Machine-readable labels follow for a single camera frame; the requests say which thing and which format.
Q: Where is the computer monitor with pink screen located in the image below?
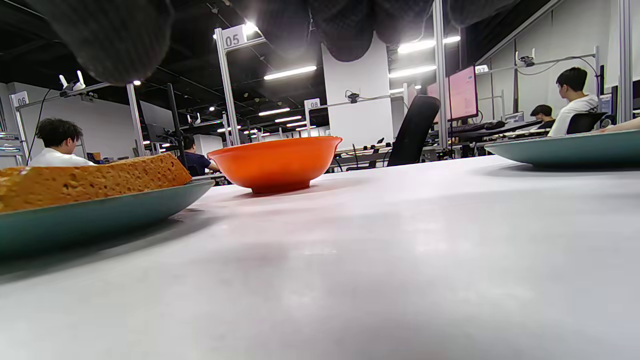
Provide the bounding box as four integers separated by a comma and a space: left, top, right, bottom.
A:
447, 65, 479, 122

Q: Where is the person's right hand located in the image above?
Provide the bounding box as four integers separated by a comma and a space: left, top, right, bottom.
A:
25, 0, 521, 86

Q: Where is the row of ceiling strip lights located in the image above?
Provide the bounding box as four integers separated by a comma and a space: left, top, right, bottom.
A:
207, 22, 463, 138

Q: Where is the toasted bread slice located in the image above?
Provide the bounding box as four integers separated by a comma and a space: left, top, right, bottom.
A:
0, 152, 193, 213

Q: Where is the aluminium frame post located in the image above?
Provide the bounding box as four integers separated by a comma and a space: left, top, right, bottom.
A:
619, 0, 633, 123
214, 24, 266, 147
432, 0, 449, 149

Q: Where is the teal round plate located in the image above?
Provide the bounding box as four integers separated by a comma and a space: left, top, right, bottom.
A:
484, 129, 640, 168
0, 179, 216, 258

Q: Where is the black office chair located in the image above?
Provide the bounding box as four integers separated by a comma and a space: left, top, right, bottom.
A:
387, 95, 442, 167
566, 112, 608, 136

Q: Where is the another person's forearm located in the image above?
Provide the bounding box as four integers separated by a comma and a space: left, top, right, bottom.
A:
597, 117, 640, 133

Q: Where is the orange plastic bowl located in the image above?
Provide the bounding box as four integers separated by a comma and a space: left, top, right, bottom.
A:
207, 136, 344, 195

